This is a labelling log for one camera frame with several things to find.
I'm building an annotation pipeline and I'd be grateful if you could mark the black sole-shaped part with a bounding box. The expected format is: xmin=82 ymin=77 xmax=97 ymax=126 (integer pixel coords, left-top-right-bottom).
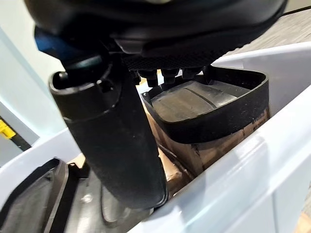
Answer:
xmin=0 ymin=158 xmax=107 ymax=233
xmin=138 ymin=65 xmax=270 ymax=144

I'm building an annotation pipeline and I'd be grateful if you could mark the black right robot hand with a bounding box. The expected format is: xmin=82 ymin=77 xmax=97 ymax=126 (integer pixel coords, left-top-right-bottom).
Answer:
xmin=24 ymin=0 xmax=289 ymax=211

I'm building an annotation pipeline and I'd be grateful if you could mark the white plastic box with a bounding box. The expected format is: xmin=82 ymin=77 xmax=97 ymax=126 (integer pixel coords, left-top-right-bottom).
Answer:
xmin=0 ymin=41 xmax=311 ymax=233

